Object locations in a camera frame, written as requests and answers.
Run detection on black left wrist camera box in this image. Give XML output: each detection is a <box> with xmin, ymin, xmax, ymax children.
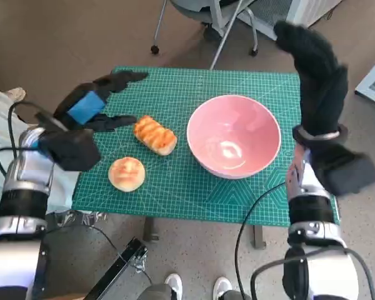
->
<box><xmin>39</xmin><ymin>127</ymin><xmax>101</xmax><ymax>172</ymax></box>

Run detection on black table leg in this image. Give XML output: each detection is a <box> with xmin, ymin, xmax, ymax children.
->
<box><xmin>252</xmin><ymin>224</ymin><xmax>267</xmax><ymax>250</ymax></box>
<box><xmin>142</xmin><ymin>217</ymin><xmax>159</xmax><ymax>242</ymax></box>

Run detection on black bar with metal bracket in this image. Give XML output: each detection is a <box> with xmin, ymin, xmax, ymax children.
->
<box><xmin>84</xmin><ymin>237</ymin><xmax>149</xmax><ymax>300</ymax></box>

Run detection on person's foot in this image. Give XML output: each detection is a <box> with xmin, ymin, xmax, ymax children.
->
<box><xmin>7</xmin><ymin>87</ymin><xmax>26</xmax><ymax>103</ymax></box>

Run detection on long twisted toy bread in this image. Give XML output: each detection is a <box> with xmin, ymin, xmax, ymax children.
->
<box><xmin>133</xmin><ymin>114</ymin><xmax>178</xmax><ymax>156</ymax></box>

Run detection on thin black floor cable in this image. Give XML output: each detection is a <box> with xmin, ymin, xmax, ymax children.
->
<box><xmin>45</xmin><ymin>223</ymin><xmax>154</xmax><ymax>285</ymax></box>

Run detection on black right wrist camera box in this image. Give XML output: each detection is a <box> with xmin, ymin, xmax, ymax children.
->
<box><xmin>312</xmin><ymin>145</ymin><xmax>375</xmax><ymax>197</ymax></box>

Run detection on white metal rod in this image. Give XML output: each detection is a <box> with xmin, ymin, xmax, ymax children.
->
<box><xmin>208</xmin><ymin>0</ymin><xmax>248</xmax><ymax>71</ymax></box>

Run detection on person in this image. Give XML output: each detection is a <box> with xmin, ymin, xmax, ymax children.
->
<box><xmin>0</xmin><ymin>82</ymin><xmax>82</xmax><ymax>219</ymax></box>

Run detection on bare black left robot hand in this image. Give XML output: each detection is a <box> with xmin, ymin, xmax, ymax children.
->
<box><xmin>51</xmin><ymin>70</ymin><xmax>149</xmax><ymax>133</ymax></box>

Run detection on looped black right arm cable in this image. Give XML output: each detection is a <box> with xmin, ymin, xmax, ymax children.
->
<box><xmin>249</xmin><ymin>246</ymin><xmax>375</xmax><ymax>300</ymax></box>

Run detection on long black robot cable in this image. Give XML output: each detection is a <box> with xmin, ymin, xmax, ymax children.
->
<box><xmin>234</xmin><ymin>182</ymin><xmax>290</xmax><ymax>296</ymax></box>

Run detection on white cabinet with dark mesh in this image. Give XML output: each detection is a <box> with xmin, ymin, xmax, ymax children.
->
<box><xmin>237</xmin><ymin>0</ymin><xmax>343</xmax><ymax>41</ymax></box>

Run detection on dark grey leg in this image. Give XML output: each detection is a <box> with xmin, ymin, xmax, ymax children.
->
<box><xmin>221</xmin><ymin>290</ymin><xmax>248</xmax><ymax>300</ymax></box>
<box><xmin>139</xmin><ymin>283</ymin><xmax>173</xmax><ymax>300</ymax></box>

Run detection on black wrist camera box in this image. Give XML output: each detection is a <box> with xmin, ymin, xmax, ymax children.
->
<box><xmin>39</xmin><ymin>127</ymin><xmax>101</xmax><ymax>172</ymax></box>
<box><xmin>312</xmin><ymin>145</ymin><xmax>375</xmax><ymax>197</ymax></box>

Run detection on shiny silver crumpled wrap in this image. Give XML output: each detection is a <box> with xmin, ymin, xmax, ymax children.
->
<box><xmin>54</xmin><ymin>211</ymin><xmax>109</xmax><ymax>226</ymax></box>

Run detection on round toy bread bun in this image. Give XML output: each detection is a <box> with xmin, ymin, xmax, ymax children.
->
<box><xmin>107</xmin><ymin>157</ymin><xmax>146</xmax><ymax>192</ymax></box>

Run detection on white shoe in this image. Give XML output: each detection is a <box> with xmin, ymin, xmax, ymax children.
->
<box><xmin>212</xmin><ymin>276</ymin><xmax>234</xmax><ymax>300</ymax></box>
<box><xmin>164</xmin><ymin>273</ymin><xmax>184</xmax><ymax>300</ymax></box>

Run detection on green cutting mat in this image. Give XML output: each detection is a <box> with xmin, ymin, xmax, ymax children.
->
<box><xmin>71</xmin><ymin>65</ymin><xmax>341</xmax><ymax>226</ymax></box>

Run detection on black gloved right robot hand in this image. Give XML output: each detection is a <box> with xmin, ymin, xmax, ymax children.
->
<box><xmin>273</xmin><ymin>20</ymin><xmax>350</xmax><ymax>138</ymax></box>

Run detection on pink bowl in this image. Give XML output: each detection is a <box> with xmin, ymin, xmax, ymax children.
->
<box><xmin>186</xmin><ymin>94</ymin><xmax>282</xmax><ymax>179</ymax></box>

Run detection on grey office chair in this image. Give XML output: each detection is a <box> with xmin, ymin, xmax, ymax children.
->
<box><xmin>149</xmin><ymin>0</ymin><xmax>259</xmax><ymax>58</ymax></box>

